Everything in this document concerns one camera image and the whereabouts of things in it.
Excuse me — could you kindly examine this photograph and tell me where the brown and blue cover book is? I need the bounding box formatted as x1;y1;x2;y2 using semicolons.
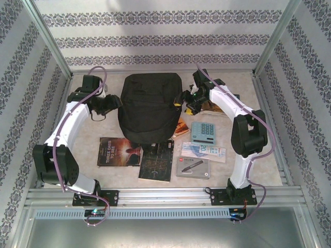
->
200;92;242;116

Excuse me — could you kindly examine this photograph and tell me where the small orange brown book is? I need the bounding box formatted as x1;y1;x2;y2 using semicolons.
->
172;117;192;139

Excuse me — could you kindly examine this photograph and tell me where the light blue calculator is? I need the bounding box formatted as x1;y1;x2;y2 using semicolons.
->
190;121;217;146

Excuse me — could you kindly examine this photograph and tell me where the black backpack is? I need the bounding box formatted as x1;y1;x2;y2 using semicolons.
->
117;73;183;145

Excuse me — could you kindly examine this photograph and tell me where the Three Days To See book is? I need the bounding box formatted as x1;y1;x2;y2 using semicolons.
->
97;137;142;167

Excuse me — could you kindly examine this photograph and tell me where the grey pen box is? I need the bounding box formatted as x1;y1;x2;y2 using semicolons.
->
176;157;211;178

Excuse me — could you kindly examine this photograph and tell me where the dark book with barcode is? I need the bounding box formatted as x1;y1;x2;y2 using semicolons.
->
138;141;175;183

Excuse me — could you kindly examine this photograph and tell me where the left controller circuit board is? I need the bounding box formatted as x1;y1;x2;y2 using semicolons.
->
84;209;106;218

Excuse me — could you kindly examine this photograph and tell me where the controller circuit board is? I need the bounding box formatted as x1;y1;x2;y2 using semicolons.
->
229;208;248;222
84;209;106;218

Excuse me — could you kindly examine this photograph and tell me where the right controller circuit board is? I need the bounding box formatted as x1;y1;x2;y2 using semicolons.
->
229;208;248;222

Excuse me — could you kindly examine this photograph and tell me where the grey metal panel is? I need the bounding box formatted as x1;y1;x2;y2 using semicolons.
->
15;216;318;248

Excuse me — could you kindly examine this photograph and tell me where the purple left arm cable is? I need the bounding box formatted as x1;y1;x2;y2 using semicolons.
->
52;66;111;228

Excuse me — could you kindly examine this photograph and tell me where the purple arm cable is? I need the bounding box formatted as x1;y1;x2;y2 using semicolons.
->
196;61;274;223
52;66;111;228

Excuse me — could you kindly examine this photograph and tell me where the aluminium side rail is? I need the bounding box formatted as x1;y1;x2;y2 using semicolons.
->
252;76;295;186
35;76;74;189

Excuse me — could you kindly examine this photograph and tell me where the aluminium frame post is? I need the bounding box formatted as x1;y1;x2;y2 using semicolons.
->
252;0;303;77
24;0;73;78

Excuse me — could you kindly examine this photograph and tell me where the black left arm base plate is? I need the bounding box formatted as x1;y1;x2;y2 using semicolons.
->
72;190;120;207

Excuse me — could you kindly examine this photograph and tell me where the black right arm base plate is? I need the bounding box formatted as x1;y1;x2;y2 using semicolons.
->
210;188;258;207

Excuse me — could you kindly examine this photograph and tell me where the aluminium mounting rail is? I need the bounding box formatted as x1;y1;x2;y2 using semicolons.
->
25;188;305;207

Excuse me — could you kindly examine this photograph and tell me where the grey slotted cable duct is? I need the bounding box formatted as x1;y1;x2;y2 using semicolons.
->
35;208;231;220

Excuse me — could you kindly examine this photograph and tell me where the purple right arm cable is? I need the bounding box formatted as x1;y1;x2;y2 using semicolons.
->
196;61;274;223

